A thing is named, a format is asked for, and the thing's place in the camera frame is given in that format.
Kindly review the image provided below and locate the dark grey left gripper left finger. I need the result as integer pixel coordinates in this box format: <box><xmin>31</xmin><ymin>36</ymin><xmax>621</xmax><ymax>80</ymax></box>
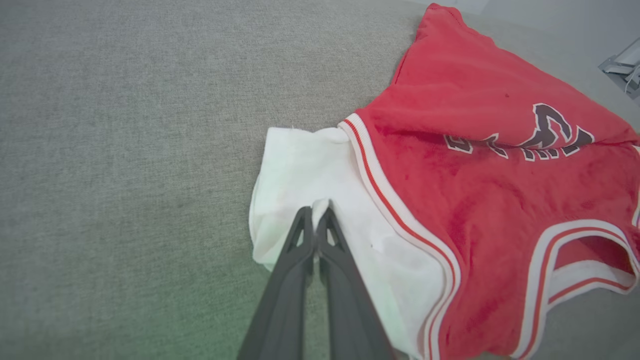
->
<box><xmin>237</xmin><ymin>206</ymin><xmax>317</xmax><ymax>360</ymax></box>

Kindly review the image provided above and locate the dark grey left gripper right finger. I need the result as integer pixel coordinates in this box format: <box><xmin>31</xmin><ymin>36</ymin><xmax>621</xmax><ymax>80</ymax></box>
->
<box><xmin>315</xmin><ymin>207</ymin><xmax>397</xmax><ymax>360</ymax></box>

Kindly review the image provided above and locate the red and white jersey garment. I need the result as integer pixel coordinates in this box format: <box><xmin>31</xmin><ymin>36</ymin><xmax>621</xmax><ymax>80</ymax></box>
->
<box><xmin>248</xmin><ymin>2</ymin><xmax>640</xmax><ymax>360</ymax></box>

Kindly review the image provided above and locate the grey metal frame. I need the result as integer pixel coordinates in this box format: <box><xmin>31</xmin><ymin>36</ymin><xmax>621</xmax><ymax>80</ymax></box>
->
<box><xmin>598</xmin><ymin>36</ymin><xmax>640</xmax><ymax>99</ymax></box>

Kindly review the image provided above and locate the thin white cable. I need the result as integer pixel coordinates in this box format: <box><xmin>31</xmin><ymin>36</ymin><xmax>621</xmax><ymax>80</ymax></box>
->
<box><xmin>624</xmin><ymin>63</ymin><xmax>640</xmax><ymax>95</ymax></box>

